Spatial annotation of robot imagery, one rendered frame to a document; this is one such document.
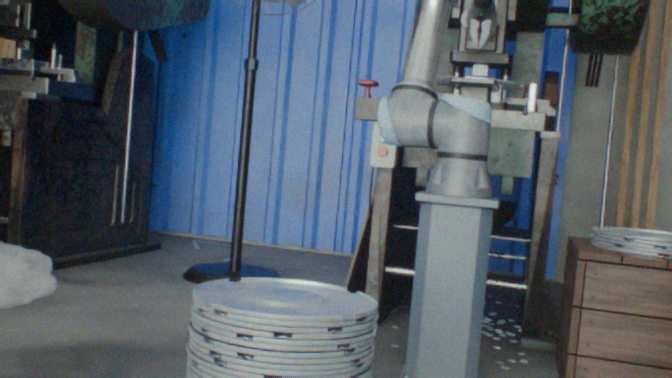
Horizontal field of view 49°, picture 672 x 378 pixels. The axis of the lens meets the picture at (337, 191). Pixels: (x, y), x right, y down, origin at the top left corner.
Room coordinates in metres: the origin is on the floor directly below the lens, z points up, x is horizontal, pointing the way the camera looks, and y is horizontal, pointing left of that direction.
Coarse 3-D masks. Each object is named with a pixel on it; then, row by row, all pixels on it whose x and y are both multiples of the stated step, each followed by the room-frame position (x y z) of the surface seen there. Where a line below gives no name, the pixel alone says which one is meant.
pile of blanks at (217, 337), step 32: (192, 320) 1.12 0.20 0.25; (224, 320) 1.04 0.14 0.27; (256, 320) 1.02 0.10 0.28; (352, 320) 1.06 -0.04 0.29; (192, 352) 1.12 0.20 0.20; (224, 352) 1.03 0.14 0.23; (256, 352) 1.01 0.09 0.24; (288, 352) 1.04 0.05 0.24; (320, 352) 1.05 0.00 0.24; (352, 352) 1.07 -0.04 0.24
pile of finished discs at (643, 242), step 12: (612, 228) 1.97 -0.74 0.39; (624, 228) 1.98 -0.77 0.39; (636, 228) 1.98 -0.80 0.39; (600, 240) 1.81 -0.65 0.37; (612, 240) 1.77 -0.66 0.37; (624, 240) 1.75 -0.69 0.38; (636, 240) 1.72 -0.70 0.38; (648, 240) 1.71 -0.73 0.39; (660, 240) 1.70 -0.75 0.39; (636, 252) 1.72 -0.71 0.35; (648, 252) 1.71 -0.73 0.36; (660, 252) 1.70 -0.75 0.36
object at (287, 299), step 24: (216, 288) 1.19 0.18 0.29; (240, 288) 1.21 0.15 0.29; (264, 288) 1.20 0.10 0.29; (288, 288) 1.22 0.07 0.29; (312, 288) 1.27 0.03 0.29; (336, 288) 1.28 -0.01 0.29; (240, 312) 1.03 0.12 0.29; (264, 312) 1.05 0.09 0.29; (288, 312) 1.06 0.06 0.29; (312, 312) 1.08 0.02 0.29; (336, 312) 1.09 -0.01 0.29; (360, 312) 1.11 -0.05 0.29
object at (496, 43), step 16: (464, 0) 2.45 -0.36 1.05; (496, 0) 2.42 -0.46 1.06; (464, 16) 2.43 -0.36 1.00; (496, 16) 2.42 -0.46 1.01; (464, 32) 2.45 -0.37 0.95; (480, 32) 2.40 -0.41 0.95; (496, 32) 2.39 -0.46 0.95; (464, 48) 2.43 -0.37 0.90; (480, 48) 2.40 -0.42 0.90; (496, 48) 2.41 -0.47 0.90
